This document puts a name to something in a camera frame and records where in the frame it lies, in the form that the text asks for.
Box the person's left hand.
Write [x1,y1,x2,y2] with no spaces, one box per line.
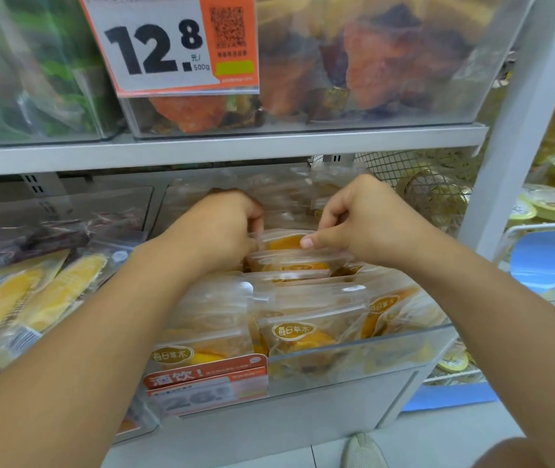
[170,189,266,284]

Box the person's right hand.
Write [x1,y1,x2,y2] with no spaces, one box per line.
[301,174,438,274]

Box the clear orange snack packet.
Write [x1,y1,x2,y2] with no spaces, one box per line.
[254,229,318,254]

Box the person's left forearm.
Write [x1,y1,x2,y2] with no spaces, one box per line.
[0,231,195,468]

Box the person's right forearm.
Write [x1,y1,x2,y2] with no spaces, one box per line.
[402,226,555,451]

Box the grey metal shelf board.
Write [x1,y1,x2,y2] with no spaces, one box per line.
[0,123,489,178]

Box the pile of clear snack bags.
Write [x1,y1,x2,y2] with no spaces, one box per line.
[148,165,454,385]

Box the clear plastic bin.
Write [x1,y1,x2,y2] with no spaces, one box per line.
[142,163,459,430]

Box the clear bin of dried fruit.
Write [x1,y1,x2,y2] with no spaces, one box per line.
[121,0,536,141]

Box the orange white bin label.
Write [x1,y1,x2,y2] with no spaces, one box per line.
[142,355,269,418]

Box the pile of red dried fruit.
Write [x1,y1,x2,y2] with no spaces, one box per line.
[148,0,497,134]

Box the large white orange price tag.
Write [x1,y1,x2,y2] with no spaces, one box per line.
[77,0,260,98]

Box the person's grey shoe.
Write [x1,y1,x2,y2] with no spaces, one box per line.
[340,433,389,468]

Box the white shelf upright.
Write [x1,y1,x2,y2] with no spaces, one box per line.
[458,0,555,261]

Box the dark dried fruit packet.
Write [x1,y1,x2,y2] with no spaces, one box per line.
[0,209,148,288]

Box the blue shelf panel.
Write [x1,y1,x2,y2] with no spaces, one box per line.
[509,228,555,294]

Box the group of yellow lidded cups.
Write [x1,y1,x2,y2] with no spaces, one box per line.
[502,58,555,229]

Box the clear bin of green packets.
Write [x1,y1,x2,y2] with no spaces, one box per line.
[0,0,124,147]

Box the pile of green packets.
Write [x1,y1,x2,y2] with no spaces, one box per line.
[0,0,108,134]

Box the wire mesh divider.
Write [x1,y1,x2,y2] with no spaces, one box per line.
[353,147,478,237]

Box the grey shelf bracket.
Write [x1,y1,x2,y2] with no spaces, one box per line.
[20,172,73,216]

